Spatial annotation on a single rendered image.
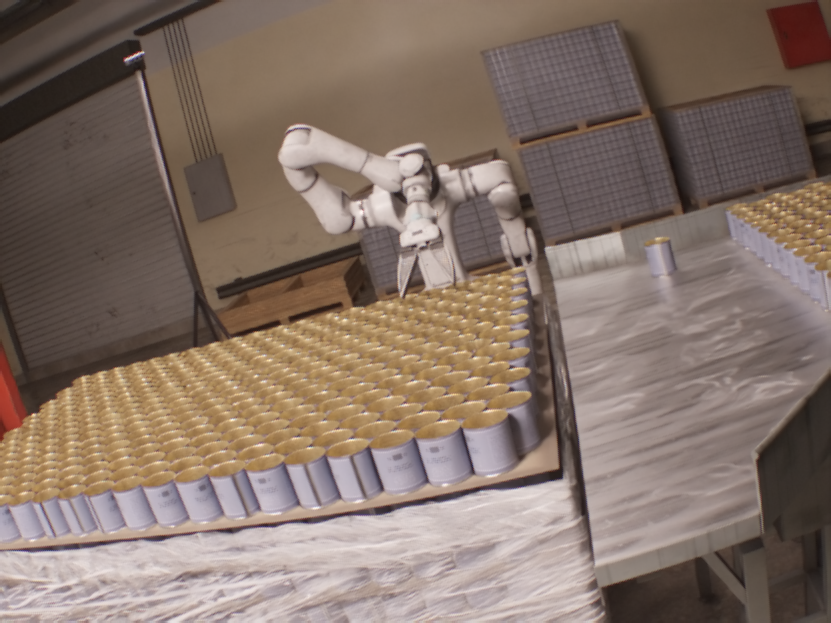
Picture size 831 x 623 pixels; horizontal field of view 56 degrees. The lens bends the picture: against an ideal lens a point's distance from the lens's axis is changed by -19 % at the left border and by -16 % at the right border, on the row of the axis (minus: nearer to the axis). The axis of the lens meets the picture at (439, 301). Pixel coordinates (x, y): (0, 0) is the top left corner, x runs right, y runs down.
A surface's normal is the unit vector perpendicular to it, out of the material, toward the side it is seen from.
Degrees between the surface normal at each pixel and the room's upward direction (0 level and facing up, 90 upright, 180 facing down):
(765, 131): 92
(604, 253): 90
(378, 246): 92
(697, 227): 90
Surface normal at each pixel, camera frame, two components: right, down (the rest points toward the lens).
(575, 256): -0.35, 0.29
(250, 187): -0.08, 0.23
